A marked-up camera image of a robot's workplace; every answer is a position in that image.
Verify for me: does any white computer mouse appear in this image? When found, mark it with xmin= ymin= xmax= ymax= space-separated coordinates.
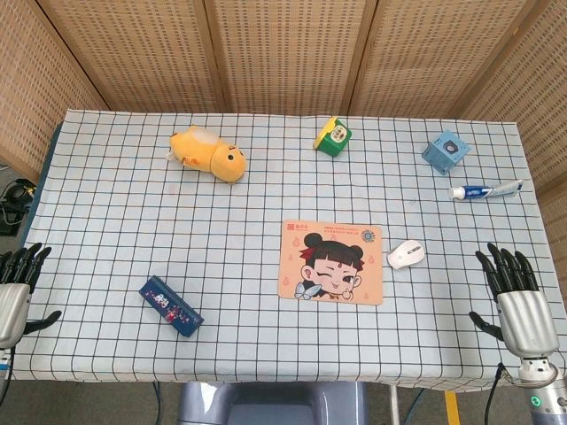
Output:
xmin=387 ymin=239 xmax=426 ymax=270

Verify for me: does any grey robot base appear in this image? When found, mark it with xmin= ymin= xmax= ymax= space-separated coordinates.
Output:
xmin=176 ymin=381 xmax=369 ymax=425

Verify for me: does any yellow plush toy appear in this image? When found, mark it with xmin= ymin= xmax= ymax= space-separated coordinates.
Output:
xmin=167 ymin=125 xmax=247 ymax=184

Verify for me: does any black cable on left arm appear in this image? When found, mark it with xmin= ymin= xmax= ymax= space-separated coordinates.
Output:
xmin=0 ymin=347 xmax=17 ymax=425

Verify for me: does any white blue toothpaste tube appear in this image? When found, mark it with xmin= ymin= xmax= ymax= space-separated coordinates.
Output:
xmin=447 ymin=179 xmax=524 ymax=202

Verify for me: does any black equipment on floor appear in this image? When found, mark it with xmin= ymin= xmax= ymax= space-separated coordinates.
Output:
xmin=0 ymin=177 xmax=37 ymax=236

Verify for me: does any cartoon girl mouse pad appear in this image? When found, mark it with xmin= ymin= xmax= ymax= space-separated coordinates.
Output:
xmin=277 ymin=219 xmax=384 ymax=306

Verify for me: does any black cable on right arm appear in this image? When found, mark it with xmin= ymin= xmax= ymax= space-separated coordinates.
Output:
xmin=484 ymin=362 xmax=517 ymax=425

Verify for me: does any checkered white tablecloth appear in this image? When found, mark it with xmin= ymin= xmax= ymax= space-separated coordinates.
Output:
xmin=11 ymin=109 xmax=567 ymax=392

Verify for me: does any light blue cardboard box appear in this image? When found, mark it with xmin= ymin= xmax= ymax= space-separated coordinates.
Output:
xmin=421 ymin=128 xmax=471 ymax=176

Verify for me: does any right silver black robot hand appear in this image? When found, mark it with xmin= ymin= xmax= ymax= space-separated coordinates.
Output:
xmin=469 ymin=242 xmax=560 ymax=359

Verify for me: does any woven folding screen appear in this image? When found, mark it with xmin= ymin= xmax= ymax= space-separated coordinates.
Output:
xmin=0 ymin=0 xmax=567 ymax=293

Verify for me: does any green yellow carton box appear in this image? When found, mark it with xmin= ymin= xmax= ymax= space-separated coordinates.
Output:
xmin=314 ymin=116 xmax=353 ymax=158

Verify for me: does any dark blue long box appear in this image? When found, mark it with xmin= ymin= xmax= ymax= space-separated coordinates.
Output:
xmin=138 ymin=274 xmax=206 ymax=340

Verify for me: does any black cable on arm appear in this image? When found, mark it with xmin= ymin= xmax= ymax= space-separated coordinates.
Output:
xmin=484 ymin=362 xmax=517 ymax=425
xmin=0 ymin=347 xmax=17 ymax=425

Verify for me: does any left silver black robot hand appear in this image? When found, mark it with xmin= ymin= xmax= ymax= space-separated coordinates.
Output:
xmin=0 ymin=243 xmax=63 ymax=350

